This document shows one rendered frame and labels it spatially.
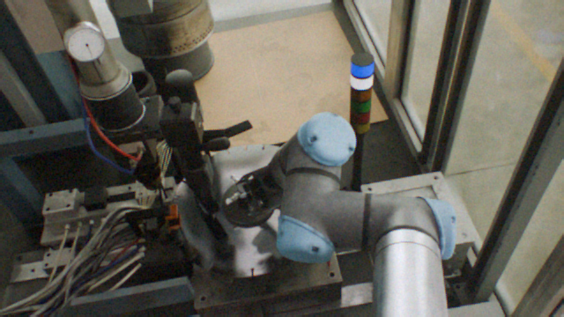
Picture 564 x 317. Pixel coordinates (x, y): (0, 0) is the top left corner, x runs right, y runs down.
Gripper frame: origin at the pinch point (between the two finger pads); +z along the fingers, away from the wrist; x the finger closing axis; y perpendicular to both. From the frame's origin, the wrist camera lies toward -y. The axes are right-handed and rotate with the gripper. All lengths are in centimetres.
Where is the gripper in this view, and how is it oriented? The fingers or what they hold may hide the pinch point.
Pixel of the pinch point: (263, 200)
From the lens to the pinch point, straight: 95.6
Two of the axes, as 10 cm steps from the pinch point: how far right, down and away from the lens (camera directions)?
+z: -3.5, 3.5, 8.7
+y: -8.2, 3.3, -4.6
